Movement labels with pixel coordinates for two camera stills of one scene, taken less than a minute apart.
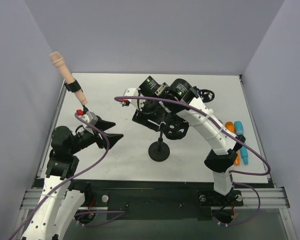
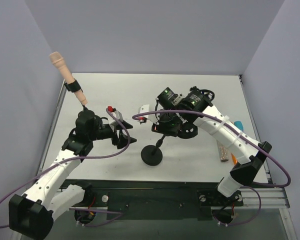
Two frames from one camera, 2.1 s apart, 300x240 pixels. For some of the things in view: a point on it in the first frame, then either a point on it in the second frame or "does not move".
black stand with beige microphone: x=73 y=86 does not move
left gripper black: x=99 y=135 to x=119 y=135
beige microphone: x=58 y=61 does not move
